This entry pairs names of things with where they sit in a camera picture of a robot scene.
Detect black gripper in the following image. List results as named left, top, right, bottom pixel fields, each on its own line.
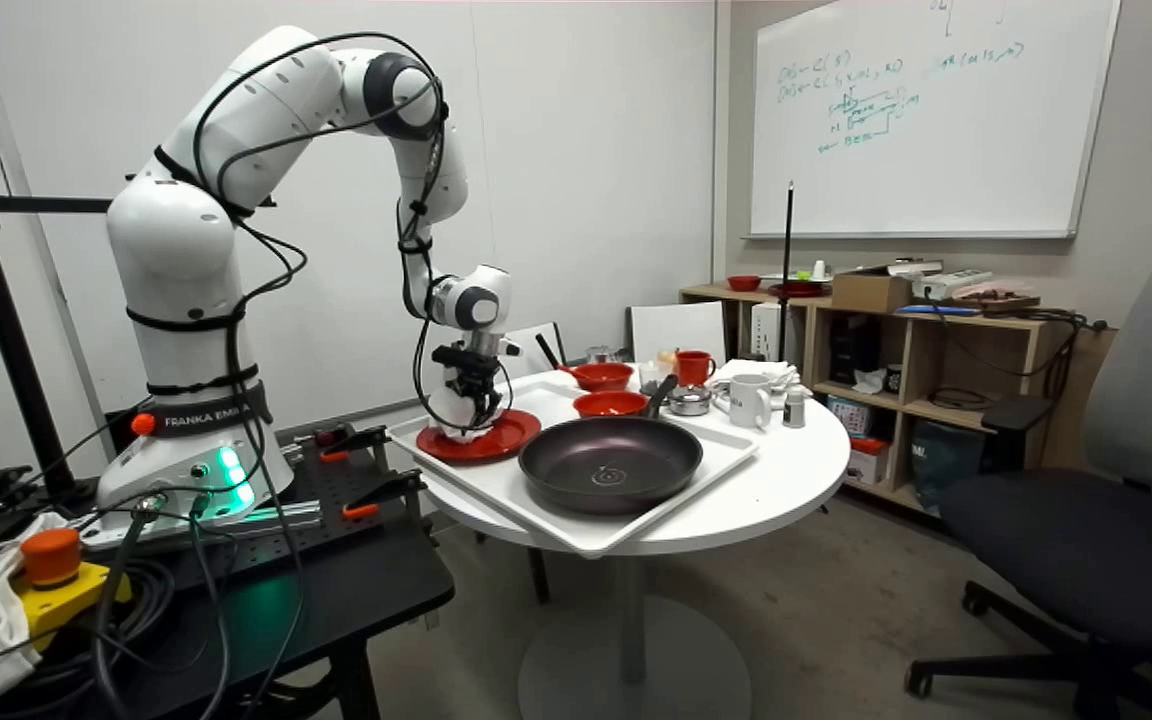
left=426, top=341, right=517, bottom=431

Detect red plate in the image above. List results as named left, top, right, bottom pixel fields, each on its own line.
left=410, top=403, right=545, bottom=470

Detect white panel with black mark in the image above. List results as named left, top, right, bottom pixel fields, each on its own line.
left=500, top=315, right=568, bottom=383

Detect black orange clamp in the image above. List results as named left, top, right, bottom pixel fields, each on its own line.
left=335, top=471, right=426, bottom=528
left=309, top=419, right=390, bottom=464

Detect red bowl with food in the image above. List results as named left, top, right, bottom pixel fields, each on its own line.
left=568, top=356, right=634, bottom=396

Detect empty red bowl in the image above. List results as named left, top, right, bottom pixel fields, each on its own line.
left=571, top=388, right=657, bottom=425

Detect black frying pan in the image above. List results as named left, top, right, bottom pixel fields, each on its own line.
left=517, top=372, right=709, bottom=521

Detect small metal pot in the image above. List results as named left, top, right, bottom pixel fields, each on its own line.
left=663, top=379, right=715, bottom=419

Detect white flat panel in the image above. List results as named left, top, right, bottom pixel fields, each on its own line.
left=626, top=302, right=727, bottom=372

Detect red cup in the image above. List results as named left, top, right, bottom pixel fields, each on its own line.
left=673, top=350, right=720, bottom=392

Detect black perforated work table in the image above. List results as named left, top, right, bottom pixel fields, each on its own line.
left=0, top=425, right=459, bottom=720

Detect white tray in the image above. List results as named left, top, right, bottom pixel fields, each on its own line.
left=385, top=369, right=762, bottom=562

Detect white mug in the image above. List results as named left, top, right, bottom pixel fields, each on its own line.
left=723, top=376, right=777, bottom=431

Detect white napkin stack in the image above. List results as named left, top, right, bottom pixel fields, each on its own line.
left=711, top=356, right=808, bottom=402

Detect dark red dish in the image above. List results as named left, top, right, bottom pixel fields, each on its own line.
left=771, top=276, right=833, bottom=306

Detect thin black stick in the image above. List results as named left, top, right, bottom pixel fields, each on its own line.
left=781, top=179, right=798, bottom=364

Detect small cardboard box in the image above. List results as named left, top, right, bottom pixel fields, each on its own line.
left=828, top=270, right=914, bottom=315

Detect orange yellow emergency stop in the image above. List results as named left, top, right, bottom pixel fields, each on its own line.
left=9, top=524, right=120, bottom=645

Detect dark blue storage bin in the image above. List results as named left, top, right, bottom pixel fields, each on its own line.
left=909, top=419, right=992, bottom=503

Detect wooden shelf unit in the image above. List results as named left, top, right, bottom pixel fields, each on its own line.
left=677, top=276, right=1111, bottom=524

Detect whiteboard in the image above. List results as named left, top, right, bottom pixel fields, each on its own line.
left=749, top=0, right=1127, bottom=250

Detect grey office chair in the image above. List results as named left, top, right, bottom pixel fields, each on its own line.
left=904, top=231, right=1152, bottom=720

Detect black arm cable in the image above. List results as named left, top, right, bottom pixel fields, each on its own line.
left=188, top=29, right=479, bottom=444

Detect white table pedestal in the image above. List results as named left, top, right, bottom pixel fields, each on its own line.
left=517, top=551, right=755, bottom=720

